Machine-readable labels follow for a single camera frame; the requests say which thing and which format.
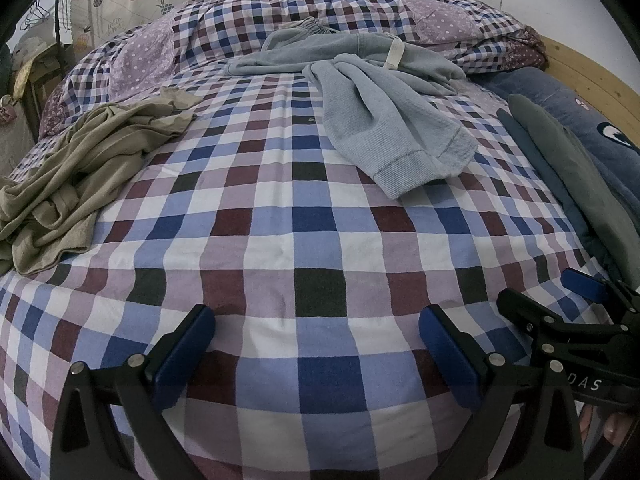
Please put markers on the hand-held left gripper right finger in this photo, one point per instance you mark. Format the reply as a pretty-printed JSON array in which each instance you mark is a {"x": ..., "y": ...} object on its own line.
[{"x": 445, "y": 355}]

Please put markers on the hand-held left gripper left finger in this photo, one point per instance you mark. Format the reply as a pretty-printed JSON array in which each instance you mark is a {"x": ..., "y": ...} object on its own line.
[{"x": 185, "y": 355}]

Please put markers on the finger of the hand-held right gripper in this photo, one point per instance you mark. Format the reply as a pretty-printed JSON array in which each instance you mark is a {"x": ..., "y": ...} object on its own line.
[
  {"x": 585, "y": 285},
  {"x": 530, "y": 315}
]

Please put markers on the grey-green garment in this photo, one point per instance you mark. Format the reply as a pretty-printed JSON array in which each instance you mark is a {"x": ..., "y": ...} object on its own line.
[{"x": 575, "y": 170}]

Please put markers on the khaki shirt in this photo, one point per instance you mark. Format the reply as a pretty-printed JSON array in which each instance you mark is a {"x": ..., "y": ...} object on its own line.
[{"x": 75, "y": 180}]

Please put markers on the clothes hanger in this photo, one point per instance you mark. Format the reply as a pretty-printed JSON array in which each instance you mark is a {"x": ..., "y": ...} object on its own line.
[{"x": 37, "y": 17}]

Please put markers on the black clothes rack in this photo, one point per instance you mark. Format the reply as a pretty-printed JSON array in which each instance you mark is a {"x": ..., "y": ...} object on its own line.
[{"x": 62, "y": 5}]

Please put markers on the person's right hand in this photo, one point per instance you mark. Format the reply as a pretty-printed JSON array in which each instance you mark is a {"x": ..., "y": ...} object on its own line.
[{"x": 614, "y": 430}]

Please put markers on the dark blue folded garment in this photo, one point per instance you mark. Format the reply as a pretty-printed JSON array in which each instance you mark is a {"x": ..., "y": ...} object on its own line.
[{"x": 535, "y": 170}]

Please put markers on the blue plush pillow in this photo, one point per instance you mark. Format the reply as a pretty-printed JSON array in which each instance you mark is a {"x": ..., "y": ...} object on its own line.
[{"x": 575, "y": 105}]

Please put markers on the light blue sweatpants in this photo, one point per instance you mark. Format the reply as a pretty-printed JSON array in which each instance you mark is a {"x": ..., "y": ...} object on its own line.
[{"x": 375, "y": 110}]

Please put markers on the brown bag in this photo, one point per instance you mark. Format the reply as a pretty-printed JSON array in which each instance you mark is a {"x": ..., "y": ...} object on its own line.
[{"x": 40, "y": 85}]

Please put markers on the checkered quilt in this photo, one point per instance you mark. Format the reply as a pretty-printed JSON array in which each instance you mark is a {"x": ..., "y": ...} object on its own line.
[{"x": 225, "y": 25}]

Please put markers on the wooden bed frame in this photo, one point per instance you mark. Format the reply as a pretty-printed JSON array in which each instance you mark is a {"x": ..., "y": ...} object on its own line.
[{"x": 590, "y": 70}]

